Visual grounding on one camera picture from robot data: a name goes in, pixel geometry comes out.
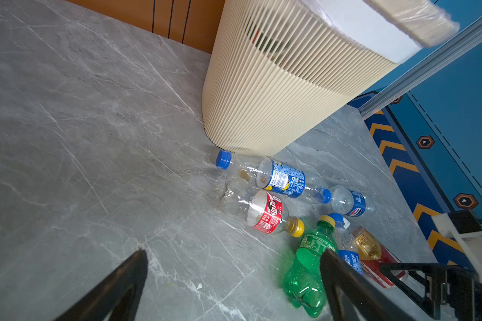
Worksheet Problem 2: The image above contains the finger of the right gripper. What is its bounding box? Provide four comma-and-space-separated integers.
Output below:
380, 263, 477, 320

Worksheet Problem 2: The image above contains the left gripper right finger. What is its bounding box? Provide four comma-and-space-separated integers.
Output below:
320, 250, 412, 320

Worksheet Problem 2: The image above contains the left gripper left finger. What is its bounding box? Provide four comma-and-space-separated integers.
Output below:
56, 249, 148, 320

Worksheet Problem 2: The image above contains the green Sprite bottle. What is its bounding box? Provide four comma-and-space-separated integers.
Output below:
283, 215, 338, 318

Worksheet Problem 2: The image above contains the clear Pepsi water bottle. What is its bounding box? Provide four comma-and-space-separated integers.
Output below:
323, 185, 377, 218

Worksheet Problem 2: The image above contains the small bottle red white label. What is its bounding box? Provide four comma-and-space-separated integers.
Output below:
219, 179, 305, 238

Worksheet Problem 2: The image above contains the clear bottle blue yellow label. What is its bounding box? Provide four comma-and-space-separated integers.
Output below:
216, 150, 330, 204

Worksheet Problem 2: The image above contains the cream slatted waste bin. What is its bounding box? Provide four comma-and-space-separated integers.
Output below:
202, 1, 460, 156

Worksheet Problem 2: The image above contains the bottle red yellow label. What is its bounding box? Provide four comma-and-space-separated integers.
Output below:
352, 227, 400, 289

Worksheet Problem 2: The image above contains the right aluminium corner post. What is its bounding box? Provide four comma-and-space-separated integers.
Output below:
359, 16, 482, 120

